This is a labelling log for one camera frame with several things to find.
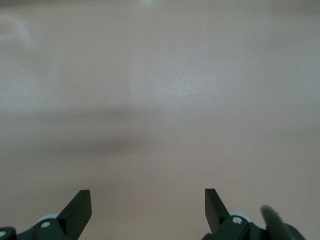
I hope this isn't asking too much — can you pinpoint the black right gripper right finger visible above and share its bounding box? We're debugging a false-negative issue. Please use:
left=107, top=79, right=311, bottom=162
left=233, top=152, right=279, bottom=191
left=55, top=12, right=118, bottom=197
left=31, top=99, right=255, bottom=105
left=201, top=187, right=254, bottom=240

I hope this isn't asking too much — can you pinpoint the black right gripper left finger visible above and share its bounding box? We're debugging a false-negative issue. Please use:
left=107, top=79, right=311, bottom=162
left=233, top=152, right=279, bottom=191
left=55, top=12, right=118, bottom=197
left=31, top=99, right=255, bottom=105
left=16, top=189, right=93, bottom=240

